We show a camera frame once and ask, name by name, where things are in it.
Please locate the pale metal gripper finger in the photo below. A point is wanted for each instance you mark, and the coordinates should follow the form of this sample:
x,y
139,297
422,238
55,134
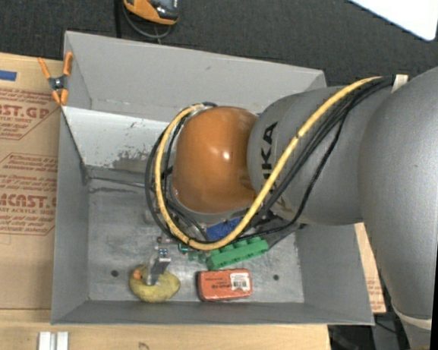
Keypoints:
x,y
158,269

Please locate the grey metal bin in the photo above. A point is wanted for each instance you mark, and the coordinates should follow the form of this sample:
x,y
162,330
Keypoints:
x,y
116,215

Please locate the orange block with barcode label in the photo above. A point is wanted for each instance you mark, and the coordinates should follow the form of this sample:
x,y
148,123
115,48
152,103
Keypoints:
x,y
217,286

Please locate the blue sponge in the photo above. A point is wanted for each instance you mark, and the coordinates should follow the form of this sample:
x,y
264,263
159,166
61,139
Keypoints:
x,y
220,229

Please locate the green toy brick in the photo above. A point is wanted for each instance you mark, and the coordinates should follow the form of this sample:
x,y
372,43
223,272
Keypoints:
x,y
235,253

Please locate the yellow toy fruit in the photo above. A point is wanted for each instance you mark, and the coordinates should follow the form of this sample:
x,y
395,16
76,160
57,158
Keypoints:
x,y
163,289

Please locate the brown cardboard board, red print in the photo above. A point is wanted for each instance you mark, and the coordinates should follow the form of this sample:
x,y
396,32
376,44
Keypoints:
x,y
14,251

